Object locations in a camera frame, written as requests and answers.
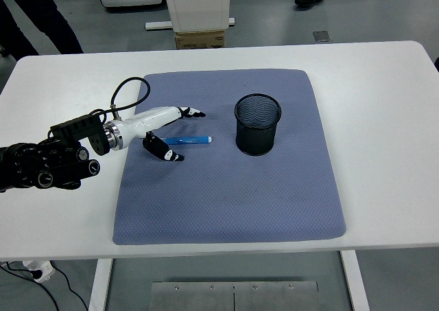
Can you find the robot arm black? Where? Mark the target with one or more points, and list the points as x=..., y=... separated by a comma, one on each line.
x=41, y=160

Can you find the white power strip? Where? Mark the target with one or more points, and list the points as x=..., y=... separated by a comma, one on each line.
x=41, y=271

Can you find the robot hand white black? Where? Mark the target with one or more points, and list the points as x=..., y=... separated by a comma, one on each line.
x=151, y=118

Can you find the blue-grey quilted mat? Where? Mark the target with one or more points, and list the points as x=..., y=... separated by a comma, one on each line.
x=223, y=194

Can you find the white pedestal base bar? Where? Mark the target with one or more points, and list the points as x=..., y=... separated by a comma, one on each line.
x=157, y=25

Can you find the dark object at table edge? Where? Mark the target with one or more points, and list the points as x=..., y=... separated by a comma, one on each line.
x=437, y=65

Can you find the white table leg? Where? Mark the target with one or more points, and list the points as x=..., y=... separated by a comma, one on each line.
x=355, y=283
x=101, y=287

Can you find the black mesh pen holder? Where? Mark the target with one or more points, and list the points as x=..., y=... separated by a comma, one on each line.
x=255, y=143

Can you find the grey metal plate with screws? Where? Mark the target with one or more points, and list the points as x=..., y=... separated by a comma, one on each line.
x=233, y=297

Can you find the silver floor outlet plate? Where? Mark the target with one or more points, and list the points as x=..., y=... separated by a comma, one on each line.
x=322, y=36

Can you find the blue marker pen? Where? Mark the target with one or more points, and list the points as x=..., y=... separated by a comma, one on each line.
x=192, y=140

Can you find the brown cardboard box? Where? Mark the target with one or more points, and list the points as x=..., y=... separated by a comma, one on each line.
x=199, y=40

